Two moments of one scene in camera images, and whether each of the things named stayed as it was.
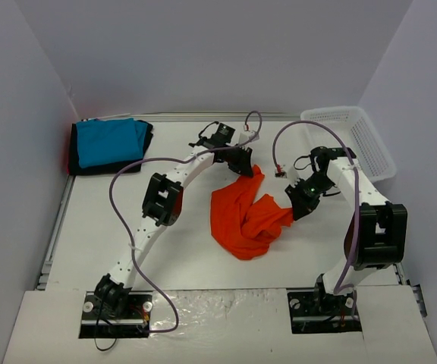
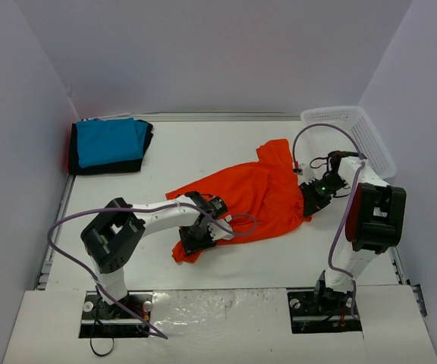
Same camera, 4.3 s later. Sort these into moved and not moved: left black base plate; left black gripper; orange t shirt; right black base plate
Moved: left black gripper; orange t shirt
Not moved: left black base plate; right black base plate
